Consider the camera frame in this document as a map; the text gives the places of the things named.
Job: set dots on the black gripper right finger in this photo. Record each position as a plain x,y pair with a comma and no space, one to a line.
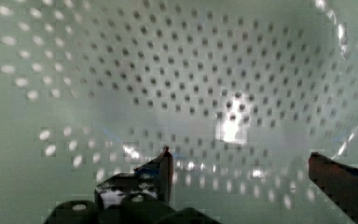
336,180

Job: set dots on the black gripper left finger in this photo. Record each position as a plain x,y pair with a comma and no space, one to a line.
153,178

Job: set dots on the mint green oval strainer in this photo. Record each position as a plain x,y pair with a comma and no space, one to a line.
241,92

